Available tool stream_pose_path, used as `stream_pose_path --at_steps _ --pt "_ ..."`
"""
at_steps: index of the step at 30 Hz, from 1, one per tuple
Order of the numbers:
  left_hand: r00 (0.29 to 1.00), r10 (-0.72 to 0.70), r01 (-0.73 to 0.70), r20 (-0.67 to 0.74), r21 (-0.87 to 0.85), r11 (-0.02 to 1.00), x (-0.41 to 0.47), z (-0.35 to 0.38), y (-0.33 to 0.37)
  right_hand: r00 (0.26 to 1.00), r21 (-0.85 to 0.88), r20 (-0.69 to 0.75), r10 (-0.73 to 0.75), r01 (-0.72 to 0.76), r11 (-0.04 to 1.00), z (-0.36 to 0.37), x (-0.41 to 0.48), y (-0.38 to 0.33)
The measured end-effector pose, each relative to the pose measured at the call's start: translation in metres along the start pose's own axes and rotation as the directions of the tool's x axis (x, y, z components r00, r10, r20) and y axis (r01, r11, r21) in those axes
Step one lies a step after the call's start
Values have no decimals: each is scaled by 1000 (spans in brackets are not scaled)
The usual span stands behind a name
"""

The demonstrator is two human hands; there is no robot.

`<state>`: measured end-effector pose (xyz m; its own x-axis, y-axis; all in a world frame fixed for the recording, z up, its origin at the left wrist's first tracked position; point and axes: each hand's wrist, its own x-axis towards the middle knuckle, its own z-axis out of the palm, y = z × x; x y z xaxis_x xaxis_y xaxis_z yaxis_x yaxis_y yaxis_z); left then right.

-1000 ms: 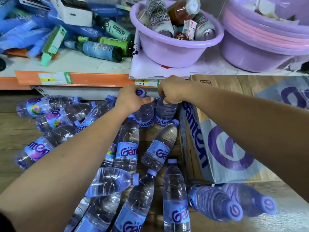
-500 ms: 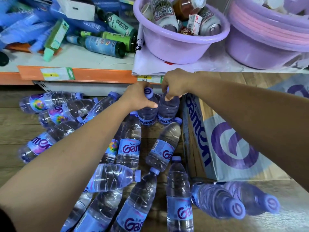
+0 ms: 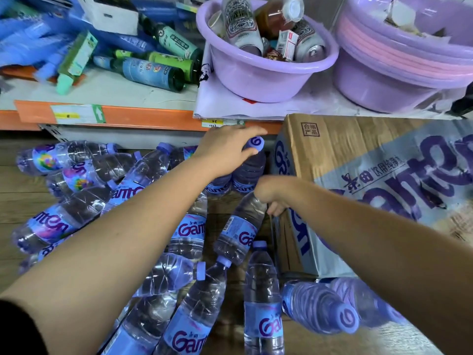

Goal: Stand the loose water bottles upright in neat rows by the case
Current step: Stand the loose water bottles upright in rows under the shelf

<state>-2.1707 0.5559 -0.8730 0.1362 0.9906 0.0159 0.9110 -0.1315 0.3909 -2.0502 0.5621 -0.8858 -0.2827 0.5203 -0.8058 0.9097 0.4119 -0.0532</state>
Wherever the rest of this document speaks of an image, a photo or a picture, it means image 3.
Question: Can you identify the small white red box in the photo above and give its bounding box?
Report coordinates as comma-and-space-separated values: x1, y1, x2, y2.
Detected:
275, 29, 299, 62

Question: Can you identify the green white slim box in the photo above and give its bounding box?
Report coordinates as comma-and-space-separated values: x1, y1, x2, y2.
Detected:
55, 30, 99, 96

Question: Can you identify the small white yellow price label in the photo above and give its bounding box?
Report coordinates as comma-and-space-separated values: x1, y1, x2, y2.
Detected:
201, 118, 245, 129

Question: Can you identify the price label green arrow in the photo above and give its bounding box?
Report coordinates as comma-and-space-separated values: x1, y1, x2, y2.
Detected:
50, 104, 107, 125

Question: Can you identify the brown drink bottle white cap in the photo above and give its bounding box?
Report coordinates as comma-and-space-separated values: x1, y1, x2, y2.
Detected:
254, 0, 305, 40

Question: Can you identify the dark bottle green label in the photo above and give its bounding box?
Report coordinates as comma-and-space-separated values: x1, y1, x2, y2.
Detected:
112, 49, 202, 85

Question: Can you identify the white black product box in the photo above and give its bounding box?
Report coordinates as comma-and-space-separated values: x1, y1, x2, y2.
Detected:
75, 0, 140, 36

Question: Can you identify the dark bottle mint label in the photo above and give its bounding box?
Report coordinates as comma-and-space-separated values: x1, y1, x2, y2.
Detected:
138, 14, 204, 63

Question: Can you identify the white paper packet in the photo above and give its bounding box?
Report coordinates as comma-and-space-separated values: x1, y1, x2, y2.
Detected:
384, 0, 422, 34

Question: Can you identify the person's left hand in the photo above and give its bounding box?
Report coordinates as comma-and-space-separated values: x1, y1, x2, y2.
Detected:
193, 124, 268, 178

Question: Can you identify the dark bottle blue label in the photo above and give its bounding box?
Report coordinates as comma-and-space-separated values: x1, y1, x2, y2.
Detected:
92, 55, 185, 93

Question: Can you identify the small purple plastic basin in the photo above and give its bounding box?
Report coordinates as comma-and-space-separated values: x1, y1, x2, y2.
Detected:
196, 0, 340, 104

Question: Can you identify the person's right forearm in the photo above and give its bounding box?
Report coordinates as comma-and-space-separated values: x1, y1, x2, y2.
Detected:
288, 179, 473, 355

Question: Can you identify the small brown packet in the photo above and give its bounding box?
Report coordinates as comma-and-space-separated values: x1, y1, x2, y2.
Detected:
263, 47, 287, 63

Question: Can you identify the silver patterned can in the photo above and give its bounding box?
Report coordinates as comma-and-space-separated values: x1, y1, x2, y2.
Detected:
292, 19, 328, 64

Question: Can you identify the person's left forearm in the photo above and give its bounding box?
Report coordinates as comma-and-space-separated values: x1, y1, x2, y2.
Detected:
0, 158, 219, 355

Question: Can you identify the pile of blue tubes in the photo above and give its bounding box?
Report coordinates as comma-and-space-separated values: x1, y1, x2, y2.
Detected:
0, 0, 178, 82

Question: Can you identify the white orange-edged store shelf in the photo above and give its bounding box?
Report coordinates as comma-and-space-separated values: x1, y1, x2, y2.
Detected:
0, 0, 473, 152

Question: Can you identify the person's black left sleeve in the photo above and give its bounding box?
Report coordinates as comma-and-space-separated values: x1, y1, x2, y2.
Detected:
0, 299, 49, 355

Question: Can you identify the brown carton purple print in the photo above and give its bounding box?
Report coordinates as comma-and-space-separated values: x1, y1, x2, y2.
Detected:
272, 113, 473, 278

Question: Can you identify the person's right hand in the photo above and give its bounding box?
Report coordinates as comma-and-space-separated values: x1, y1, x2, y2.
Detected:
253, 175, 301, 217

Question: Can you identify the pink plastic basin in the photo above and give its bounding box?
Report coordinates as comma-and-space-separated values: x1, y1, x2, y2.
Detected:
335, 12, 473, 81

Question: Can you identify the orange flat packet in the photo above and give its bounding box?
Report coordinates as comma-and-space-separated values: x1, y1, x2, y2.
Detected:
0, 64, 88, 87

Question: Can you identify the pile of water bottles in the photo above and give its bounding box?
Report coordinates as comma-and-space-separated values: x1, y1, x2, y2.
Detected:
11, 140, 407, 355

